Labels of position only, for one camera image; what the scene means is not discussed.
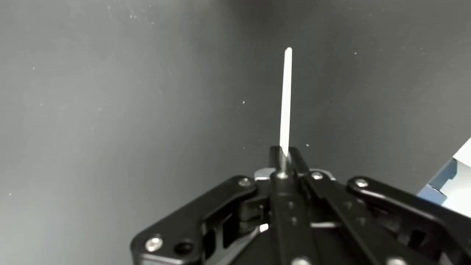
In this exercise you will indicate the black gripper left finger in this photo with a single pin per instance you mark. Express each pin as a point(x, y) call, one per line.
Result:
point(289, 221)

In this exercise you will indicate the white plastic spoon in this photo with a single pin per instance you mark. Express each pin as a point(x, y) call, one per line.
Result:
point(286, 97)

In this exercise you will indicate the white blue box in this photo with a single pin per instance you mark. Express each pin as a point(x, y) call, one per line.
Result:
point(454, 181)

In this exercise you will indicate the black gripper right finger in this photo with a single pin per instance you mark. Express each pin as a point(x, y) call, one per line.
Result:
point(373, 226)

